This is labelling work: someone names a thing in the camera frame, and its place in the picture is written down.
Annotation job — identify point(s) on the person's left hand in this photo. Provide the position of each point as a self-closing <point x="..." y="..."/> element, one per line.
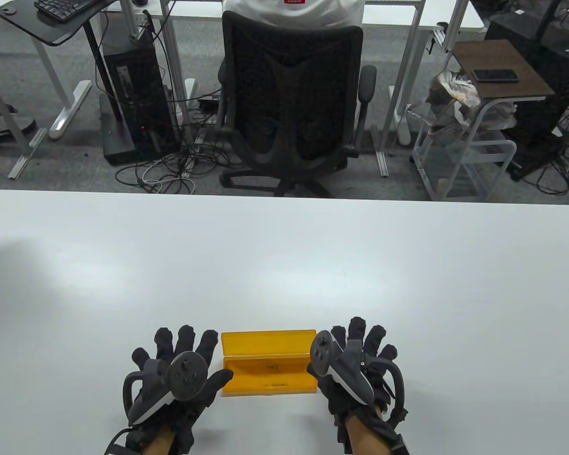
<point x="187" y="339"/>

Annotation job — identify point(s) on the person's right hand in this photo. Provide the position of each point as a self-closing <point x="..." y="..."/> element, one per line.
<point x="355" y="332"/>

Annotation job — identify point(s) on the dark grey hand controller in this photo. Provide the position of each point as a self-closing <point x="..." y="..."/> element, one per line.
<point x="346" y="369"/>
<point x="187" y="374"/>

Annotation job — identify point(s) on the orange plastic pen case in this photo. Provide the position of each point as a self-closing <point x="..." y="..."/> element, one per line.
<point x="265" y="343"/>

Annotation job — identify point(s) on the person's right forearm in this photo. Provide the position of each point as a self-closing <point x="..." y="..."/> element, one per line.
<point x="365" y="436"/>

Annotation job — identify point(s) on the person's left forearm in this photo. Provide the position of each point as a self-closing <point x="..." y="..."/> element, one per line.
<point x="160" y="443"/>

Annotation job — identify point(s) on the white metal cart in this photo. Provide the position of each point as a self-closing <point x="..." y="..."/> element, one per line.
<point x="483" y="143"/>

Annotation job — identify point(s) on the black mesh office chair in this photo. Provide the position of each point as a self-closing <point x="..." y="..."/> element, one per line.
<point x="289" y="95"/>

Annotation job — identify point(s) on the black computer tower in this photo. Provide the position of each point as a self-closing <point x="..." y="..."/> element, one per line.
<point x="137" y="85"/>

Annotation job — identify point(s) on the white cloth bundle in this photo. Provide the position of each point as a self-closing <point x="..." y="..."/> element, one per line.
<point x="500" y="116"/>

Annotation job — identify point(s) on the crumpled grey plastic bag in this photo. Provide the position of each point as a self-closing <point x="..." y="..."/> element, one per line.
<point x="455" y="87"/>

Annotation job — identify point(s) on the white desk with metal legs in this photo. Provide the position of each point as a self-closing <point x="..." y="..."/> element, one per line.
<point x="173" y="57"/>

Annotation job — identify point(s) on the black equipment case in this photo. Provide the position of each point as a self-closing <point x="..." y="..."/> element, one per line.
<point x="540" y="113"/>

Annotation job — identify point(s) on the black smartphone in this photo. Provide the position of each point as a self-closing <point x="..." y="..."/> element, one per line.
<point x="495" y="76"/>

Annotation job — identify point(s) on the brown wooden side table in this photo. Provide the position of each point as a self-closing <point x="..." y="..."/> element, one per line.
<point x="502" y="57"/>

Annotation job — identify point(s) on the black desk with white legs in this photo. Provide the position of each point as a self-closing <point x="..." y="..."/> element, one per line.
<point x="52" y="31"/>

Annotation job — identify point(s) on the black keyboard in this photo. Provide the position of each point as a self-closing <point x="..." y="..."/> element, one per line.
<point x="61" y="8"/>

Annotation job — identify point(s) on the white desk with floor rail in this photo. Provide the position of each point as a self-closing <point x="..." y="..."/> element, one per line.
<point x="27" y="154"/>

